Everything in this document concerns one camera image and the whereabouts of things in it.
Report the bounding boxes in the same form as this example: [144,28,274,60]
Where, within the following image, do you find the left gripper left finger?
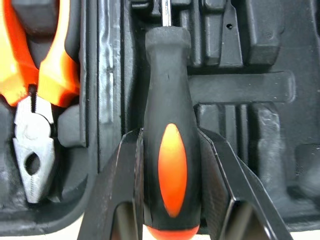
[76,127,145,240]

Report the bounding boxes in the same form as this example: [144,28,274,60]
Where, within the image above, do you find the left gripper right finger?
[197,127,294,240]

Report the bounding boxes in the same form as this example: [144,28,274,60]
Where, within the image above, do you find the black and orange screwdriver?
[141,0,202,240]

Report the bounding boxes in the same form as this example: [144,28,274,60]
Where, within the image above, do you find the black tool case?
[0,0,320,237]

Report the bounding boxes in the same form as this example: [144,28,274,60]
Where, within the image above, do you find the orange-handled pliers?
[0,0,81,205]

